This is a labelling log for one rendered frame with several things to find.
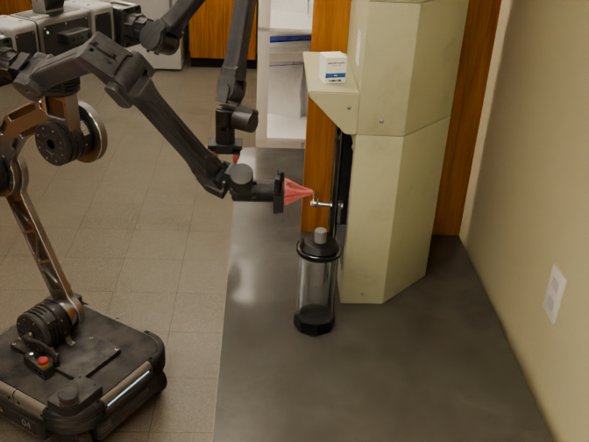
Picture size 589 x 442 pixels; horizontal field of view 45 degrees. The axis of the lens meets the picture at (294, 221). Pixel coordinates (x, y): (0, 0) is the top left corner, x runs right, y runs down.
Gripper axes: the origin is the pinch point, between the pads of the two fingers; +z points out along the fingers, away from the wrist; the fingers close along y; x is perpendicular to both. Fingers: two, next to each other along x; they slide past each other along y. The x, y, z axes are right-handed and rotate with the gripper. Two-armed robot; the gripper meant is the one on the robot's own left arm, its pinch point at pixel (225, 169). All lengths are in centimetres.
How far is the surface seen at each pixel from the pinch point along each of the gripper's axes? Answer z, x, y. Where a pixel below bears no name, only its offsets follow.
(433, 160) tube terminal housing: -20, -36, 54
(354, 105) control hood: -38, -46, 31
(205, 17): 62, 456, -39
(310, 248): -7, -58, 22
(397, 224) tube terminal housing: -6, -44, 45
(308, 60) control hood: -41, -22, 22
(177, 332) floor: 110, 62, -25
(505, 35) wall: -45, -8, 76
